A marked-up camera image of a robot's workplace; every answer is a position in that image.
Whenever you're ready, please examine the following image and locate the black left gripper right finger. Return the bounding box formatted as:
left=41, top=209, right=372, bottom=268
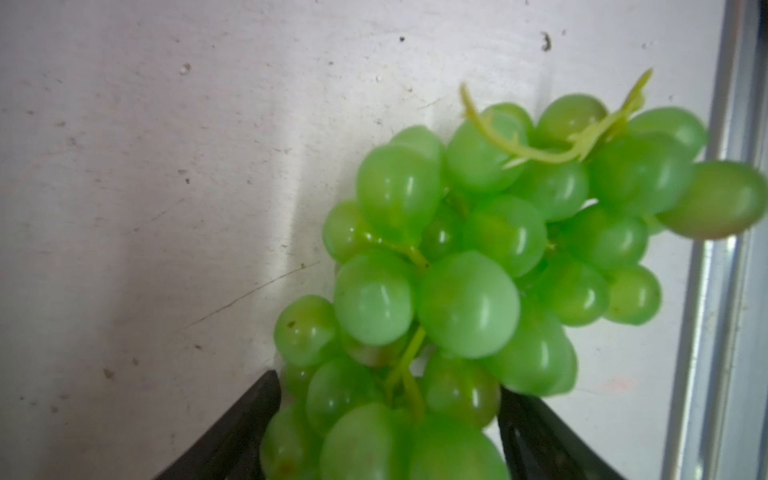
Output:
left=497, top=389, right=623, bottom=480

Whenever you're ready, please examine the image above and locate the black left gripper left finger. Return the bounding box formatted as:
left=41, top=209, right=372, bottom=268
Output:
left=156, top=370, right=281, bottom=480

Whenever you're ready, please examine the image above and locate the green fake grape bunch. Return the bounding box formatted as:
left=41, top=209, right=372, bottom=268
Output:
left=259, top=78, right=767, bottom=479

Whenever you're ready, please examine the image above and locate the aluminium front rail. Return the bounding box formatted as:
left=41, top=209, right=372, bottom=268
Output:
left=659, top=0, right=768, bottom=480

